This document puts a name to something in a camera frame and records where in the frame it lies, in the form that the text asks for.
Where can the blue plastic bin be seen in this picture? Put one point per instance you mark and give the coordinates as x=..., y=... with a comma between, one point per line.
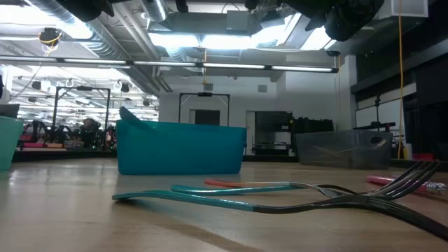
x=175, y=150

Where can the gold fork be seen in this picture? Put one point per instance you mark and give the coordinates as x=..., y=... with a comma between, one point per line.
x=353, y=151
x=330, y=153

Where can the translucent gray plastic bin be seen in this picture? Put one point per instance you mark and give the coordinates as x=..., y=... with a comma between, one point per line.
x=360, y=162

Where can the teal plastic bin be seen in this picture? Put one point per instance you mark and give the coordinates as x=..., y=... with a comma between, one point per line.
x=8, y=147

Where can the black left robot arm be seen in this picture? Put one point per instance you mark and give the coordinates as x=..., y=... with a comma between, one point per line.
x=87, y=8

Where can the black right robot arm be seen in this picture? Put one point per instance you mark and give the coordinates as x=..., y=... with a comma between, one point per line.
x=353, y=19

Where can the dark shelf cabinet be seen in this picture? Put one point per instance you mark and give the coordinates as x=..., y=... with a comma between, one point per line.
x=273, y=133

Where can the long black light bar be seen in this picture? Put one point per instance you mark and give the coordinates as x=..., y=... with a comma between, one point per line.
x=245, y=66

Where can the bright ceiling light panel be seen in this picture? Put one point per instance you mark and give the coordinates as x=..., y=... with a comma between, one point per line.
x=227, y=42

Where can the black equipment boxes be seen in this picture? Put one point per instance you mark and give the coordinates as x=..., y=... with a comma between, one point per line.
x=313, y=125

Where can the gray ceiling box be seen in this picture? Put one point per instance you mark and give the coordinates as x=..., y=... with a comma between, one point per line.
x=238, y=21

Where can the background robot workstation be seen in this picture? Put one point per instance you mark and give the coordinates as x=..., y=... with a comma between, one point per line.
x=87, y=133

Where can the black stand with table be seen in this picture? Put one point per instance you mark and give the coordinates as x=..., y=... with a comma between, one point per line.
x=377, y=108

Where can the yellow white bottle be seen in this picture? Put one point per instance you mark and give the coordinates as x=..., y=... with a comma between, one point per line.
x=407, y=152

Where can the red box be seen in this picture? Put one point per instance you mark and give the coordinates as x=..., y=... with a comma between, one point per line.
x=423, y=157

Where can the dark monitor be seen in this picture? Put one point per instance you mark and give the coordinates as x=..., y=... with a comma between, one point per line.
x=8, y=110

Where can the black rig frame stand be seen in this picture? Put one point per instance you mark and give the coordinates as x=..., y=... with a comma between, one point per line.
x=81, y=88
x=204, y=94

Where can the gray wall vent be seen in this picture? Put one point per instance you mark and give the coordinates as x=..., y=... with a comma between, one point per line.
x=262, y=88

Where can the black security camera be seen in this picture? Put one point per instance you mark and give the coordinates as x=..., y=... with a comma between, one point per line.
x=332, y=53

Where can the silver round duct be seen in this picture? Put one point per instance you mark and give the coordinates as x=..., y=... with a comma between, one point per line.
x=155, y=8

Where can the white wall board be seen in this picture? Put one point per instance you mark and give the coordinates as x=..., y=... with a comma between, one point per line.
x=365, y=117

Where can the black aluminium table frame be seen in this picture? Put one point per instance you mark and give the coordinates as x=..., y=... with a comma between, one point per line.
x=52, y=155

